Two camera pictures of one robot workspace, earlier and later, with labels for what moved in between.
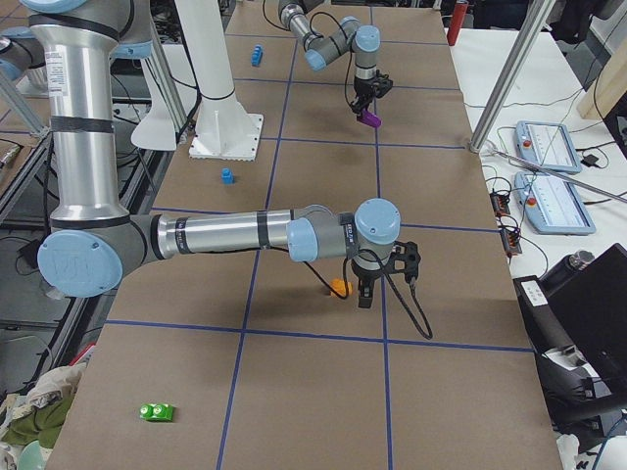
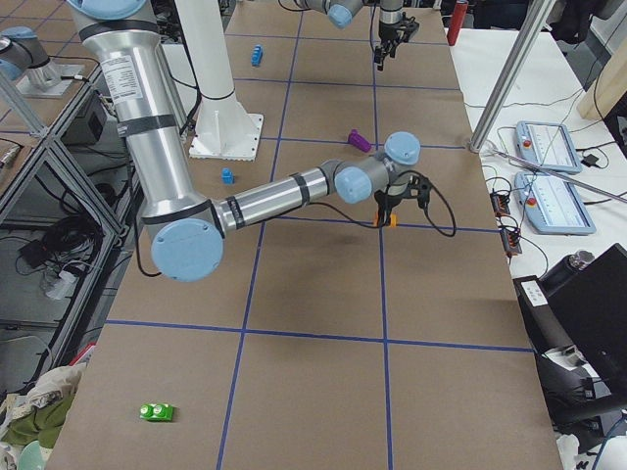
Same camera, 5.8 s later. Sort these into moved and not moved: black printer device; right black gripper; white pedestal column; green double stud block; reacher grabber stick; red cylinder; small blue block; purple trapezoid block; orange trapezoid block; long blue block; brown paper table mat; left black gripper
Moved: purple trapezoid block; left black gripper; orange trapezoid block; right black gripper
Not moved: long blue block; white pedestal column; brown paper table mat; green double stud block; red cylinder; small blue block; black printer device; reacher grabber stick
